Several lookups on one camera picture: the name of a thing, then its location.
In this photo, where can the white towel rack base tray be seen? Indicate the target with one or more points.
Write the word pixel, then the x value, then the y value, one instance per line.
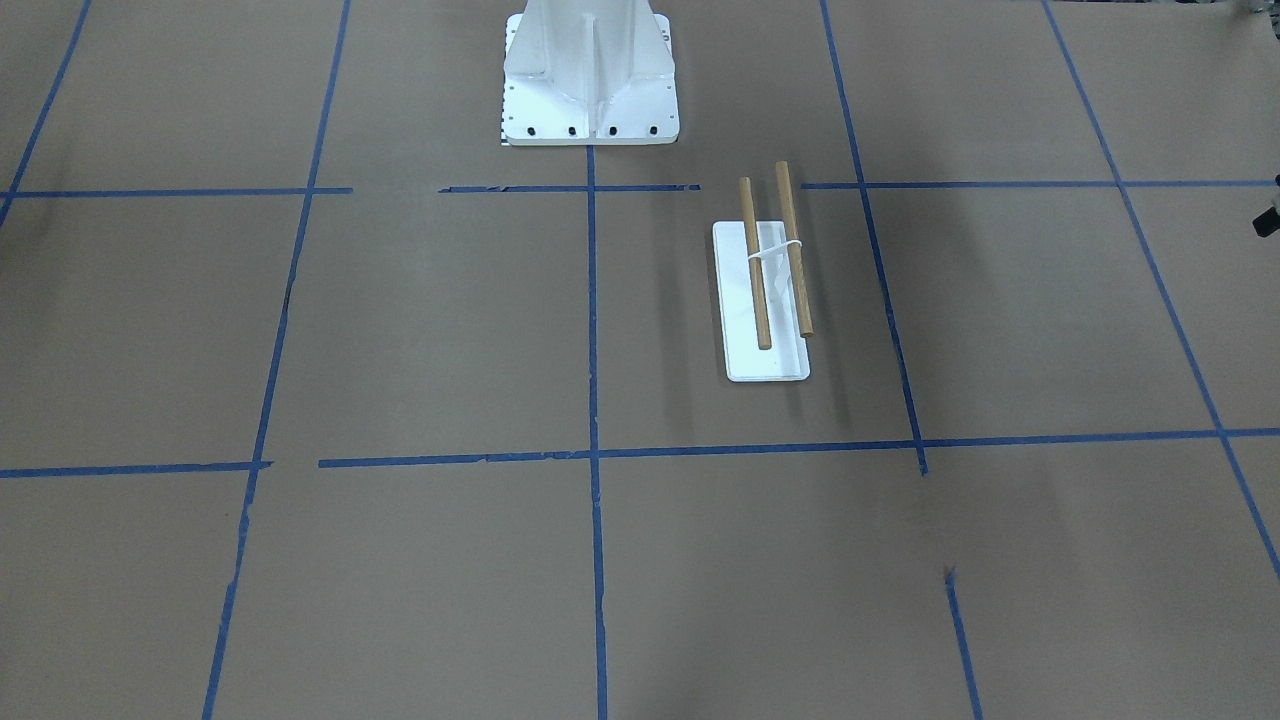
pixel 788 359

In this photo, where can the white rack crossbar bracket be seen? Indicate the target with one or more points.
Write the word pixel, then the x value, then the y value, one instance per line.
pixel 771 250

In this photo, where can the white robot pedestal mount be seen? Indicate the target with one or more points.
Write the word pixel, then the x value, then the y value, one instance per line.
pixel 579 73

